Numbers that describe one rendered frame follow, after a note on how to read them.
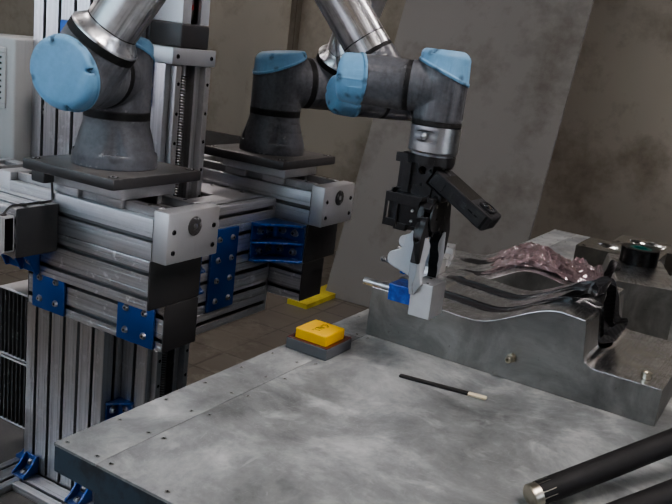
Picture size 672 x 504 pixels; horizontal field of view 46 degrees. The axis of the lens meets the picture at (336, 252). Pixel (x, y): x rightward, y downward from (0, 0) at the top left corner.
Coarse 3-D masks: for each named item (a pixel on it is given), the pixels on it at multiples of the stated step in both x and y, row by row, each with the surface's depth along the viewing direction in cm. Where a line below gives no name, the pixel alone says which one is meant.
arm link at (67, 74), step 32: (96, 0) 122; (128, 0) 120; (160, 0) 122; (64, 32) 122; (96, 32) 121; (128, 32) 122; (32, 64) 123; (64, 64) 121; (96, 64) 122; (128, 64) 125; (64, 96) 123; (96, 96) 124
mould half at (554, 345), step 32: (448, 288) 147; (512, 288) 153; (384, 320) 141; (416, 320) 138; (448, 320) 134; (480, 320) 131; (512, 320) 128; (544, 320) 125; (576, 320) 123; (448, 352) 135; (480, 352) 132; (512, 352) 129; (544, 352) 126; (576, 352) 124; (608, 352) 131; (640, 352) 133; (544, 384) 127; (576, 384) 124; (608, 384) 122; (640, 384) 119; (640, 416) 120
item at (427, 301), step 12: (384, 288) 128; (396, 288) 125; (420, 288) 122; (432, 288) 121; (444, 288) 125; (396, 300) 125; (408, 300) 124; (420, 300) 122; (432, 300) 122; (408, 312) 124; (420, 312) 123; (432, 312) 123
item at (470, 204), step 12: (432, 180) 119; (444, 180) 117; (456, 180) 119; (444, 192) 118; (456, 192) 117; (468, 192) 118; (456, 204) 117; (468, 204) 116; (480, 204) 116; (468, 216) 116; (480, 216) 115; (492, 216) 115; (480, 228) 116
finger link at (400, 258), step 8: (408, 240) 121; (400, 248) 122; (408, 248) 121; (424, 248) 120; (392, 256) 122; (400, 256) 122; (408, 256) 121; (424, 256) 120; (392, 264) 122; (400, 264) 122; (408, 264) 121; (416, 264) 119; (424, 264) 121; (408, 272) 121; (416, 272) 120; (408, 280) 121; (416, 280) 121; (408, 288) 122; (416, 288) 122
